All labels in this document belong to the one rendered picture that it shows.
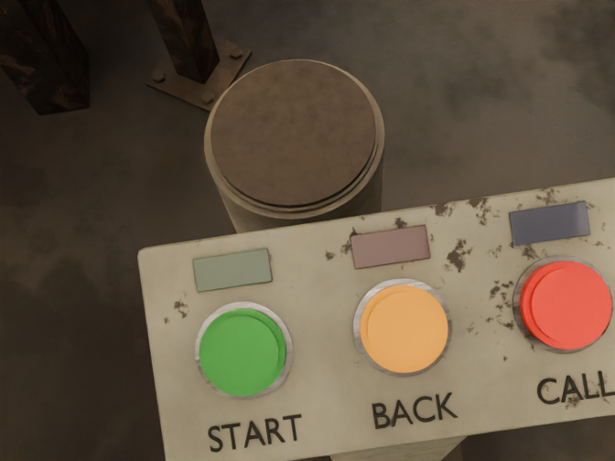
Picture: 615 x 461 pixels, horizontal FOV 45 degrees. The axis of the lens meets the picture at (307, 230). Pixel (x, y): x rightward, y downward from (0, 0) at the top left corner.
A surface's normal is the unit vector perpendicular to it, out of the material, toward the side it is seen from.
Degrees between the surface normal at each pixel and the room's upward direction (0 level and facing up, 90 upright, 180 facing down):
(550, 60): 0
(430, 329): 20
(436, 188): 0
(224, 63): 0
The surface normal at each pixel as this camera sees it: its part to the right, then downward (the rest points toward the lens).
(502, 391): -0.03, -0.04
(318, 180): -0.07, -0.37
